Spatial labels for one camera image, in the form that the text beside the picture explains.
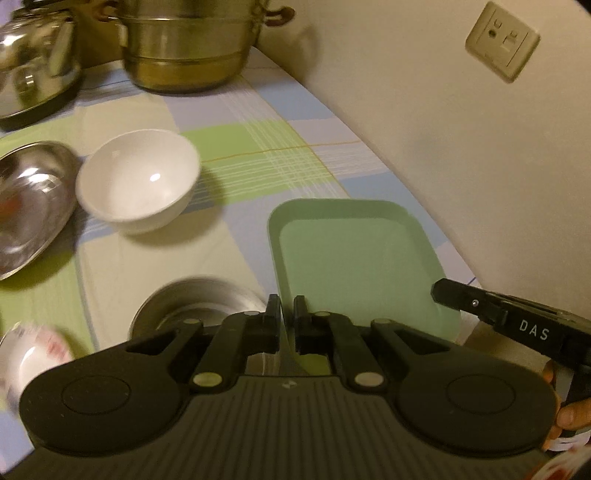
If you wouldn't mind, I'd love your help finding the stainless steel bowl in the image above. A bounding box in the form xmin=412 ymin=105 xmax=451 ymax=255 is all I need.
xmin=129 ymin=277 xmax=266 ymax=339

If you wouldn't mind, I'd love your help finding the green square plastic plate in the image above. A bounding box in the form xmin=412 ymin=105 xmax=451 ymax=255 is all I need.
xmin=267 ymin=199 xmax=461 ymax=341

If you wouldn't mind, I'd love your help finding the white ceramic bowl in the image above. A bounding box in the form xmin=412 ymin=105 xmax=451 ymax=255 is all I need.
xmin=76 ymin=129 xmax=201 ymax=235

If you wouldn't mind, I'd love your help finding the floral white ceramic saucer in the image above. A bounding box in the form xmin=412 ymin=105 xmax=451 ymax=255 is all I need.
xmin=1 ymin=323 xmax=74 ymax=415

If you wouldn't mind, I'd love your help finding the round stainless steel plate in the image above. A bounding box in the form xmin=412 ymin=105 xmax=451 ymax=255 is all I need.
xmin=1 ymin=141 xmax=81 ymax=280

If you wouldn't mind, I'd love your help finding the right hand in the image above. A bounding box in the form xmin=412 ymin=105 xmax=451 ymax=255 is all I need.
xmin=542 ymin=361 xmax=590 ymax=454

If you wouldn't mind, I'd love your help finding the stainless steel steamer pot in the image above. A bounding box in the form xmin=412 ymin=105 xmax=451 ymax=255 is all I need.
xmin=94 ymin=0 xmax=296 ymax=94

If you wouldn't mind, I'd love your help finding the stainless steel kettle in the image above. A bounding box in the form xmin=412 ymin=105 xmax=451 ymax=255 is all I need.
xmin=1 ymin=1 xmax=82 ymax=131

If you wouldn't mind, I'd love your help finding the beige wall socket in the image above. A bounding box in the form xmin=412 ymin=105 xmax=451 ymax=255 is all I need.
xmin=465 ymin=1 xmax=540 ymax=83

